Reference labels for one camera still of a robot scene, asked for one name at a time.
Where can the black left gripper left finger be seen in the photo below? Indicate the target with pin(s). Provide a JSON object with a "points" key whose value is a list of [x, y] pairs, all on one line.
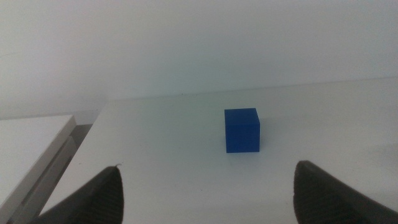
{"points": [[99, 199]]}

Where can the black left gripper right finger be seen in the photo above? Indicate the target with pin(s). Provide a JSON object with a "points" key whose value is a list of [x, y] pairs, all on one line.
{"points": [[323, 199]]}

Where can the blue cube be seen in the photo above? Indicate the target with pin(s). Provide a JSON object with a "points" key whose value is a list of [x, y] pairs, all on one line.
{"points": [[242, 132]]}

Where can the white side table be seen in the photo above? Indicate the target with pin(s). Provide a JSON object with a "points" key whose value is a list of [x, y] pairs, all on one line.
{"points": [[28, 146]]}

